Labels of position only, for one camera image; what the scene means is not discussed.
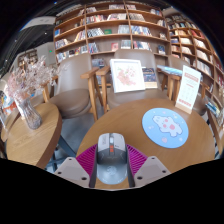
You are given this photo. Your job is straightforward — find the brown padded wooden armchair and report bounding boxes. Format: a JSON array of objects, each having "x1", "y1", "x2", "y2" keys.
[
  {"x1": 163, "y1": 54, "x2": 214, "y2": 116},
  {"x1": 43, "y1": 53, "x2": 101, "y2": 121},
  {"x1": 95, "y1": 48, "x2": 174, "y2": 113}
]

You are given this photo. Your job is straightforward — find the small distant wooden bookshelf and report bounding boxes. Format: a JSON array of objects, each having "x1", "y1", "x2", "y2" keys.
[{"x1": 18, "y1": 49, "x2": 39, "y2": 69}]

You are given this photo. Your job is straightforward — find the white sign with wooden base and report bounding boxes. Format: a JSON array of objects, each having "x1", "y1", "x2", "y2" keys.
[{"x1": 174, "y1": 64, "x2": 203, "y2": 115}]

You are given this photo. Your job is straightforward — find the white framed flower picture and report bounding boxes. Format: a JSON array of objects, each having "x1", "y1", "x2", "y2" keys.
[{"x1": 109, "y1": 58, "x2": 147, "y2": 94}]

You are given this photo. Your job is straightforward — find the round wooden table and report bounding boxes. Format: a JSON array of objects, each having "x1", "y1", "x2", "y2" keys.
[{"x1": 5, "y1": 102, "x2": 78, "y2": 169}]

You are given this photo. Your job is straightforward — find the dark book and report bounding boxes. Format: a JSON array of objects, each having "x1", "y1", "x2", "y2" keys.
[{"x1": 141, "y1": 67, "x2": 158, "y2": 90}]

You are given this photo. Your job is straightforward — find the white hanging sign board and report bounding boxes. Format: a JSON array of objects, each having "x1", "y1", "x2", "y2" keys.
[{"x1": 19, "y1": 15, "x2": 57, "y2": 32}]

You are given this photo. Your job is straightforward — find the angled wooden bookshelf with books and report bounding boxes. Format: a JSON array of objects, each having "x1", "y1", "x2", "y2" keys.
[{"x1": 164, "y1": 13, "x2": 224, "y2": 128}]

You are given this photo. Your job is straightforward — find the round light blue mouse pad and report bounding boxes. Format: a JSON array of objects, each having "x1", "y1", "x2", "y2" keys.
[{"x1": 141, "y1": 107, "x2": 190, "y2": 149}]

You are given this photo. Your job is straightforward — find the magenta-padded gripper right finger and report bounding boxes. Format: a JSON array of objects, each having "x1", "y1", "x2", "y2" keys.
[{"x1": 125, "y1": 143, "x2": 172, "y2": 189}]

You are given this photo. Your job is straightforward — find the stacked books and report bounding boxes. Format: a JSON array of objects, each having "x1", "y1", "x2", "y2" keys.
[{"x1": 204, "y1": 96, "x2": 224, "y2": 128}]

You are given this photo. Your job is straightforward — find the large wooden bookshelf with books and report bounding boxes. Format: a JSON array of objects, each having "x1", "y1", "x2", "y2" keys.
[{"x1": 53, "y1": 1, "x2": 169, "y2": 66}]

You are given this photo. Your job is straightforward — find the grey computer mouse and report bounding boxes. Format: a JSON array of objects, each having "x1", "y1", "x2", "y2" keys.
[{"x1": 95, "y1": 132, "x2": 129, "y2": 186}]

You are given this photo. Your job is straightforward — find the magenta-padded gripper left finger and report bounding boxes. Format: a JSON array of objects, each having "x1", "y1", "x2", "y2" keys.
[{"x1": 53, "y1": 143, "x2": 99, "y2": 189}]

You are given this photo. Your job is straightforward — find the glass vase with pink flowers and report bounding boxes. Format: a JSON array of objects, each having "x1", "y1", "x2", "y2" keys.
[{"x1": 6, "y1": 56, "x2": 66, "y2": 130}]

